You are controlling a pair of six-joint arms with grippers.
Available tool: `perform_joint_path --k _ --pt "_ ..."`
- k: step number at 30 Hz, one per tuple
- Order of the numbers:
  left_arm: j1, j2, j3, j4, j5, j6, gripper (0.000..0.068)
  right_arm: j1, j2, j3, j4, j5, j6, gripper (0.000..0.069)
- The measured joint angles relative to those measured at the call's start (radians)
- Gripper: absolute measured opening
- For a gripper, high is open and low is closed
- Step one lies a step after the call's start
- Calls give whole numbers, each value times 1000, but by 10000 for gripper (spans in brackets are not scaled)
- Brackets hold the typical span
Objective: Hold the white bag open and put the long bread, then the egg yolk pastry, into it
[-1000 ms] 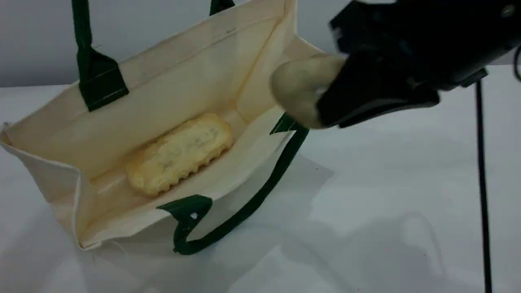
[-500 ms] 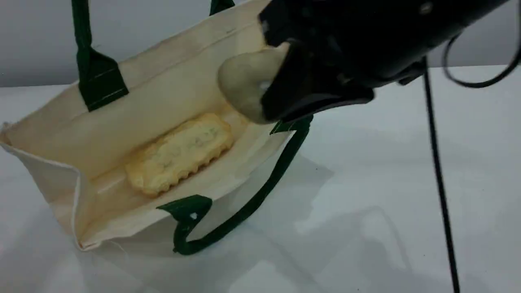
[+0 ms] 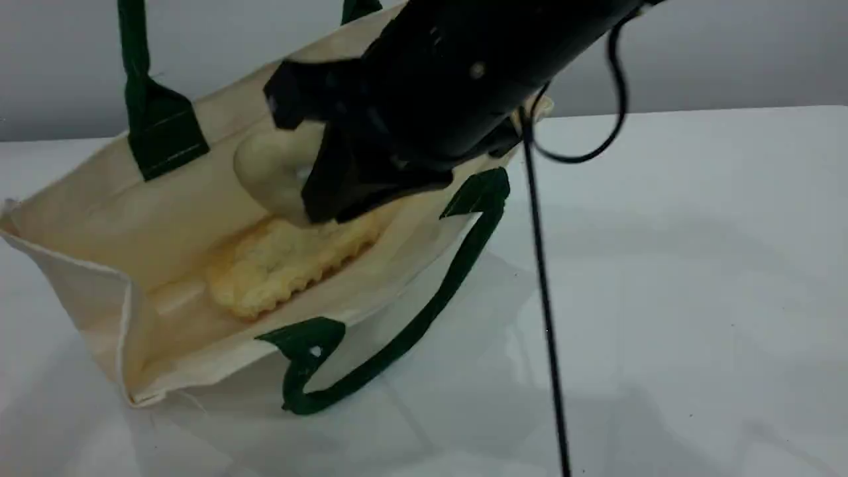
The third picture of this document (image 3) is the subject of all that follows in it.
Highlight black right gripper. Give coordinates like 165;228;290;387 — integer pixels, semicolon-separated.
264;0;552;226

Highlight long striped orange bread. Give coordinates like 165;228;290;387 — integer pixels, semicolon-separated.
205;212;386;322

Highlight white canvas bag green handles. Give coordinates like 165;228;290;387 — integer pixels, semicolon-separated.
0;0;554;417

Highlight straight thin black cable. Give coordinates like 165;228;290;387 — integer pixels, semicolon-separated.
518;106;572;477

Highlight looped thin black cable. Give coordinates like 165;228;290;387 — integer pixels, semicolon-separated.
529;3;653;165

